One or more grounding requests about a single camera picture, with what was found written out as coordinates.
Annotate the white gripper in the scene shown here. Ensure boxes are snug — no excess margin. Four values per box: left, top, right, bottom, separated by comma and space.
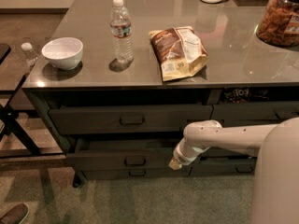
168, 140, 200, 170

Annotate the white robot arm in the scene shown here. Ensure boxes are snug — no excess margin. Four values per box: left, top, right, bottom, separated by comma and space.
169, 118, 299, 224

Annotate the dark snack bag in drawer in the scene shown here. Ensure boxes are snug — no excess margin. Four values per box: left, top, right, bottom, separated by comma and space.
221, 88, 269, 104

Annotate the grey drawer cabinet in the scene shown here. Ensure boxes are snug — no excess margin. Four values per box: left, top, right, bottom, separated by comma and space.
21, 0, 299, 189

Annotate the brown snack bag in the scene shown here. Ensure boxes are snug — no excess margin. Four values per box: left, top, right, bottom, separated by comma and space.
149, 26, 208, 81

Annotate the clear plastic water bottle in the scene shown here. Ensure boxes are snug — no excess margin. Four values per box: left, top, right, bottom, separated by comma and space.
110, 0, 134, 63

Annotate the white ceramic bowl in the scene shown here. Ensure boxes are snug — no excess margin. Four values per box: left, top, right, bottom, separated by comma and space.
41, 37, 83, 70

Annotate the brown shoe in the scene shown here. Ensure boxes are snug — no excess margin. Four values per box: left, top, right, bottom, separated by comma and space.
0, 203, 29, 224

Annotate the jar of nuts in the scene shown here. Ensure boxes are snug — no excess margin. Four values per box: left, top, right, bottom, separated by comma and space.
256, 0, 299, 47

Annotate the small bottle on side table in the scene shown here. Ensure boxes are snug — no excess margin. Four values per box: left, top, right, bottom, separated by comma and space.
21, 42, 38, 69

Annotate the dark side table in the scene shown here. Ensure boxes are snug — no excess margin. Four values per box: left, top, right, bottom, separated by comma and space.
0, 42, 63, 159

